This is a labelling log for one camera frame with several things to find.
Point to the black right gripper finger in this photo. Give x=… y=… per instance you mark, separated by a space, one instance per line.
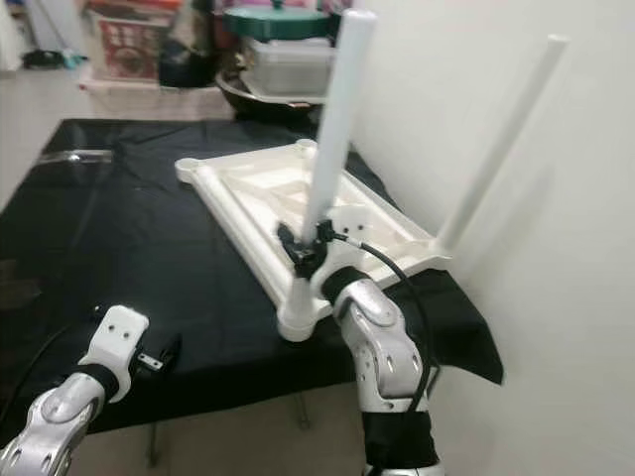
x=293 y=245

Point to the white plastic children tabletop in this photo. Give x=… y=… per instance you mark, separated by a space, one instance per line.
x=258 y=193

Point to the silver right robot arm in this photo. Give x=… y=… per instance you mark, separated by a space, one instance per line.
x=382 y=347

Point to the black tablecloth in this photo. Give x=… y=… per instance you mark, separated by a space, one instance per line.
x=79 y=228

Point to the black wok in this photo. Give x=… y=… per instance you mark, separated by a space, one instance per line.
x=231 y=91

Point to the clear plastic bin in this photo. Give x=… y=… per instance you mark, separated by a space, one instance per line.
x=288 y=69

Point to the beige cloth cover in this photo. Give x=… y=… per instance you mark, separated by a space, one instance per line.
x=149 y=99

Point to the dark green pot lid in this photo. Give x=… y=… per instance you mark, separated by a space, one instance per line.
x=278 y=25

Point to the broom with teal head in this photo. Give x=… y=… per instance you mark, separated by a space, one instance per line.
x=74 y=61

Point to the storage box with orange lid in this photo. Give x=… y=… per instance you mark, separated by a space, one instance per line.
x=139 y=4

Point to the black dustpan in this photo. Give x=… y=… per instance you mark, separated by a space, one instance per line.
x=40 y=59

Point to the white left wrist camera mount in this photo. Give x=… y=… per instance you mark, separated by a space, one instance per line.
x=119 y=342

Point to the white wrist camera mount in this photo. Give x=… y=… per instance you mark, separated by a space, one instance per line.
x=119 y=342
x=352 y=223

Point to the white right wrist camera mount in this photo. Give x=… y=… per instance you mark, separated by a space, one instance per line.
x=352 y=223

